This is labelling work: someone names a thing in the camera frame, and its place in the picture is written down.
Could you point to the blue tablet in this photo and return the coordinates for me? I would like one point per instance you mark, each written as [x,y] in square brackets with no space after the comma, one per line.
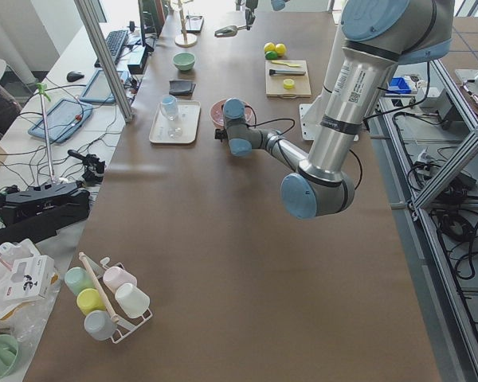
[65,117]
[97,90]

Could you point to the whole lemon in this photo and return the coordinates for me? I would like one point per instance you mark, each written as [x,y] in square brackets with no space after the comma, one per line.
[268,47]
[280,49]

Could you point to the white product box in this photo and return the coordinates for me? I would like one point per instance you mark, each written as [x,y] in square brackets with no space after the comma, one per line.
[30,279]

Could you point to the white cup in rack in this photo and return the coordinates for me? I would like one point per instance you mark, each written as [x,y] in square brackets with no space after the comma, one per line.
[132,300]

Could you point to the green cup in rack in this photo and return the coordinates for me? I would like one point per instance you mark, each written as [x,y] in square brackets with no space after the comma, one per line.
[77,280]

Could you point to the blue parts bin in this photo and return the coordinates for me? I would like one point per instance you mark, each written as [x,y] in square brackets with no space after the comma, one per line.
[399,85]

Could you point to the black keyboard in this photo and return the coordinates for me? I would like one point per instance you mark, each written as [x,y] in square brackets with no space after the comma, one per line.
[116,40]

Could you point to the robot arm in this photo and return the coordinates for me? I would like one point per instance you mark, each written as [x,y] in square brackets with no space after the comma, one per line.
[249,7]
[373,38]

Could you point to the white wire cup rack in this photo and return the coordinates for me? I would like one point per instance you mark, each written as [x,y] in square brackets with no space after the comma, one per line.
[125,326]

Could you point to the black computer mouse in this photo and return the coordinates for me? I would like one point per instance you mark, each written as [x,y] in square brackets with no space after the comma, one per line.
[74,76]

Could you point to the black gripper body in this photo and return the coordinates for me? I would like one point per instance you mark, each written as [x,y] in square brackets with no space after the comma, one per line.
[249,5]
[220,134]

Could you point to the green bowl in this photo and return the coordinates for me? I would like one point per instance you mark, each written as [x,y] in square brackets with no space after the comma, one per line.
[184,61]

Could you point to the green lime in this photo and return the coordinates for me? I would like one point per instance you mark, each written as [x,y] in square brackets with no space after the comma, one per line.
[271,55]

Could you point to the wooden rack handle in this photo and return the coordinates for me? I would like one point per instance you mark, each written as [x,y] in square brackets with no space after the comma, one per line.
[108,306]

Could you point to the bamboo cutting board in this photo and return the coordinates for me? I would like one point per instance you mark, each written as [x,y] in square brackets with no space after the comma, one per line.
[274,84]

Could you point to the blue tablet near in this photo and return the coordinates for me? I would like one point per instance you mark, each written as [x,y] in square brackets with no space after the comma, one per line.
[65,117]

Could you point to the grey cup in rack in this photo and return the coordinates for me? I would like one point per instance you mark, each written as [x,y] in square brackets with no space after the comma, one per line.
[99,325]

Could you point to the pink bowl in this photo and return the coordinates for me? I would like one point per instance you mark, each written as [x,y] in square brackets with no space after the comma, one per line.
[216,113]

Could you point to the light blue cup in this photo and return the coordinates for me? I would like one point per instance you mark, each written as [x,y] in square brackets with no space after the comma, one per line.
[169,107]

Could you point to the black framed tray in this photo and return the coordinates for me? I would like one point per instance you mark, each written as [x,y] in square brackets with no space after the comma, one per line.
[194,23]

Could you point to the steel ice scoop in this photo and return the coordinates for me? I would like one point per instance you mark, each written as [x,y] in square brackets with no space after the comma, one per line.
[230,30]

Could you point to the clear wine glass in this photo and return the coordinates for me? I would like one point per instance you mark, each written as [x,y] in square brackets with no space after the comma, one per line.
[174,129]

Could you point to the pink cup in rack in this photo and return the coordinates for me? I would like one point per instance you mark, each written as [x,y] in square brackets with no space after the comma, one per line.
[114,277]

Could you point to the steel muddler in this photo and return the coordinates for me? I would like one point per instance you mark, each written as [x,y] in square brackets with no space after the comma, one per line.
[280,72]

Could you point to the cream serving tray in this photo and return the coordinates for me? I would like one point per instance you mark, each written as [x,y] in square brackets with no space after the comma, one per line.
[188,116]

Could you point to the blue tablet far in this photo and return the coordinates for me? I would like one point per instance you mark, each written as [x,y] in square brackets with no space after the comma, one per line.
[97,90]

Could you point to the grey folded cloth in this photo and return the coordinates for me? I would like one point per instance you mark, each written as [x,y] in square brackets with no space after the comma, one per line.
[181,87]

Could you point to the yellow cup in rack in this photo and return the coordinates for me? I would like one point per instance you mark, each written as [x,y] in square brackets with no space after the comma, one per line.
[89,300]

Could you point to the aluminium frame post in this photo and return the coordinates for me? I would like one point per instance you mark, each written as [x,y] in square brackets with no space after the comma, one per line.
[89,18]

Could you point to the black device case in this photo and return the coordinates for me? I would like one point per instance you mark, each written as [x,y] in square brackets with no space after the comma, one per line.
[39,211]

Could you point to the lemon half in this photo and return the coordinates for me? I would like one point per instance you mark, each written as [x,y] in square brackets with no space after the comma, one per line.
[288,83]

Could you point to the yellow plastic knife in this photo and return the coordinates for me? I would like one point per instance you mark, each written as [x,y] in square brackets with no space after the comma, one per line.
[286,63]

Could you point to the wooden mug stand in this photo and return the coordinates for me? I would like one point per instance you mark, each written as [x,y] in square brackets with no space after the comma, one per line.
[184,39]

